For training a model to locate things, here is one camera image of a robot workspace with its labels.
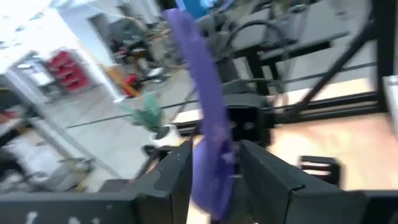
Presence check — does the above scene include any green plant in white pot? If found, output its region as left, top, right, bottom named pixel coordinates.
left=117, top=93, right=185, bottom=149

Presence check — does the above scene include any dark blue measuring cup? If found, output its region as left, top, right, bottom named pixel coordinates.
left=163, top=7, right=241, bottom=222

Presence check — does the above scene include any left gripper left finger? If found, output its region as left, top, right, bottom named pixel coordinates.
left=124, top=140, right=193, bottom=224

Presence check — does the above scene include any red bin rack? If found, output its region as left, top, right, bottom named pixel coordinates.
left=45, top=49, right=91, bottom=93

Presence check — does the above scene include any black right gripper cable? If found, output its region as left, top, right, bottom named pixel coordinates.
left=223, top=20, right=289, bottom=94

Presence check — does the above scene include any black aluminium table frame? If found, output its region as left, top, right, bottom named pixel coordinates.
left=172, top=0, right=398, bottom=133

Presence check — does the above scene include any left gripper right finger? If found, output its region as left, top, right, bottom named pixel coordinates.
left=238, top=139, right=369, bottom=224

